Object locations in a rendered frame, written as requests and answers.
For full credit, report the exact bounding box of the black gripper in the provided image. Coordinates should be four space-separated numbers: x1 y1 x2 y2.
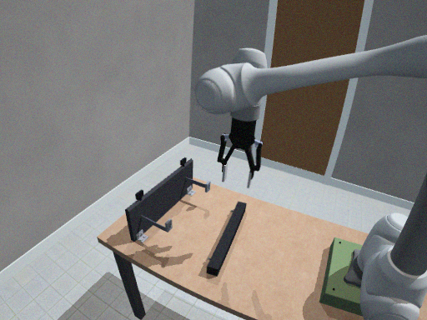
217 117 264 188

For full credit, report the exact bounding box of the black rectangular panel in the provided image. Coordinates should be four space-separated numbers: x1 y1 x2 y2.
125 159 193 242

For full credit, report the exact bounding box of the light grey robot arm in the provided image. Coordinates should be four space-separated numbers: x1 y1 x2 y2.
194 35 427 320

